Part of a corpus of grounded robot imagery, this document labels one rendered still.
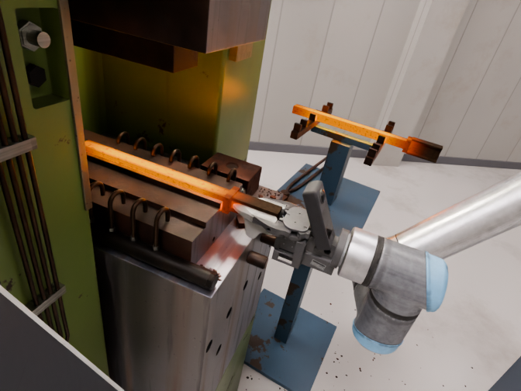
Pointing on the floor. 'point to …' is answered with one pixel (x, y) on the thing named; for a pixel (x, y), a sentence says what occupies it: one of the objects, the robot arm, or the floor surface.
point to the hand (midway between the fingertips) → (242, 202)
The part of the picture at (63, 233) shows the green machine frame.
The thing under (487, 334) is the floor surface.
